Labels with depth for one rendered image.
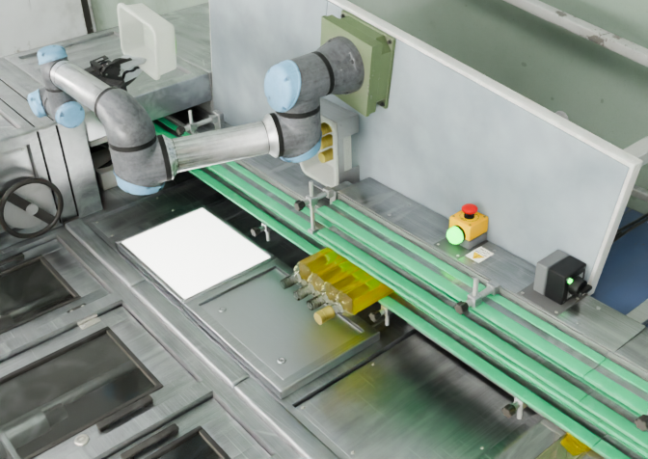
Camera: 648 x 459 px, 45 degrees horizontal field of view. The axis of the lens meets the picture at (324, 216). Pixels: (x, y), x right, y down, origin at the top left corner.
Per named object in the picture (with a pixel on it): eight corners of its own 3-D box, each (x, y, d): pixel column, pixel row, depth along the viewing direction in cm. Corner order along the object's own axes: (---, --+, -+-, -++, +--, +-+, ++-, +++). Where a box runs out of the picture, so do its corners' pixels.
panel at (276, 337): (204, 210, 276) (116, 248, 258) (202, 203, 274) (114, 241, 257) (380, 339, 217) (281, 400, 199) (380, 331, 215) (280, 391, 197)
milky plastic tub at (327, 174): (321, 162, 248) (300, 172, 243) (318, 96, 236) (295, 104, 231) (359, 182, 236) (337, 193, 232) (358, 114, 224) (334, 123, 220)
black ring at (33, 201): (64, 219, 270) (3, 243, 259) (50, 164, 259) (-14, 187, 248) (69, 225, 267) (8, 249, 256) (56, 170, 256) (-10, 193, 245)
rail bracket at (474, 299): (490, 285, 189) (451, 310, 182) (492, 260, 185) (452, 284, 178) (502, 293, 186) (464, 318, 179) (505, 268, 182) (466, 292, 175)
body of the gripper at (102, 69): (106, 53, 237) (69, 67, 232) (121, 64, 232) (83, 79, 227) (112, 75, 242) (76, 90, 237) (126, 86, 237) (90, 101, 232)
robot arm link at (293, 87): (330, 60, 196) (285, 75, 189) (331, 109, 203) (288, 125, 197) (301, 45, 204) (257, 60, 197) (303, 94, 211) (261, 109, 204)
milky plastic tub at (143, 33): (142, -6, 239) (115, 0, 235) (180, 21, 226) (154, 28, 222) (146, 46, 250) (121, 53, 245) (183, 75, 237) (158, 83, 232)
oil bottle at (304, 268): (349, 251, 231) (291, 281, 220) (348, 234, 228) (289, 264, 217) (362, 258, 227) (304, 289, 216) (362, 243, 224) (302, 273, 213)
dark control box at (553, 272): (554, 275, 188) (532, 289, 184) (558, 247, 184) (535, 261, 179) (583, 290, 183) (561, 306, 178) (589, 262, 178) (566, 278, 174)
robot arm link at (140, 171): (327, 109, 200) (110, 151, 185) (329, 160, 209) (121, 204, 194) (311, 90, 210) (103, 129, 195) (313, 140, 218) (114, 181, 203)
